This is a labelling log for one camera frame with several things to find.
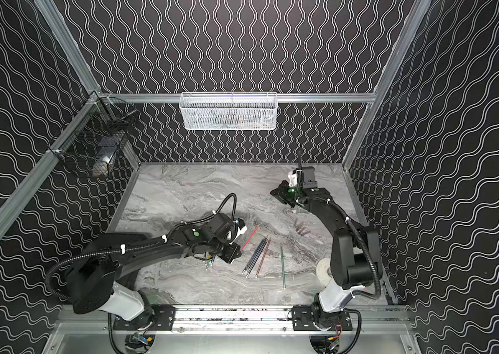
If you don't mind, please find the orange clear pencil cap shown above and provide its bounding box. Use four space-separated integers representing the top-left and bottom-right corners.
296 223 305 234

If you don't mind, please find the red pencil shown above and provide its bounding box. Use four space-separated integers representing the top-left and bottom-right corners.
254 239 271 278
241 225 260 252

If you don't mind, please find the green pencil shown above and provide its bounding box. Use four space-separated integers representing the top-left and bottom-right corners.
280 245 287 290

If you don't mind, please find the bundle of coloured pencils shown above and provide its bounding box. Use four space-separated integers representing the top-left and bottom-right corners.
205 258 214 271

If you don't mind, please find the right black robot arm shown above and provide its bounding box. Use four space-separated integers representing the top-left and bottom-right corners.
271 150 383 329

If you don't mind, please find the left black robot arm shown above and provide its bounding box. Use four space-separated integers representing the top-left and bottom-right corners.
45 193 246 322

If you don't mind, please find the white tape roll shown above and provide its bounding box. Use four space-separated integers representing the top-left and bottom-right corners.
316 258 333 286

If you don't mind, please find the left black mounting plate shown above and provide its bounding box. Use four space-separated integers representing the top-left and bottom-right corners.
112 305 177 332

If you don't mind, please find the black mounting plate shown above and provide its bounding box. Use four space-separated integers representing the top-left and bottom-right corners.
112 305 177 332
289 304 353 332

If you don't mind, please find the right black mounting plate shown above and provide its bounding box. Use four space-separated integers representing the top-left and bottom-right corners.
289 304 353 332

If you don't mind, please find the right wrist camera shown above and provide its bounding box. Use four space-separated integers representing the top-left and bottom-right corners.
288 170 299 188

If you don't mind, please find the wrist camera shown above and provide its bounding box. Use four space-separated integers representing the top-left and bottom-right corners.
235 218 247 236
288 170 299 188

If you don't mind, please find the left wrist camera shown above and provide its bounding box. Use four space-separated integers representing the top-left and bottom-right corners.
235 218 247 236

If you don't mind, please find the white mesh wall basket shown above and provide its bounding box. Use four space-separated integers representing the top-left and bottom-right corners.
179 91 279 131

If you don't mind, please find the black wire wall basket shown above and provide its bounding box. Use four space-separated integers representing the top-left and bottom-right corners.
52 91 139 179

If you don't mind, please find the aluminium front rail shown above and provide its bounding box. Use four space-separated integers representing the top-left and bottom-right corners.
54 304 409 335

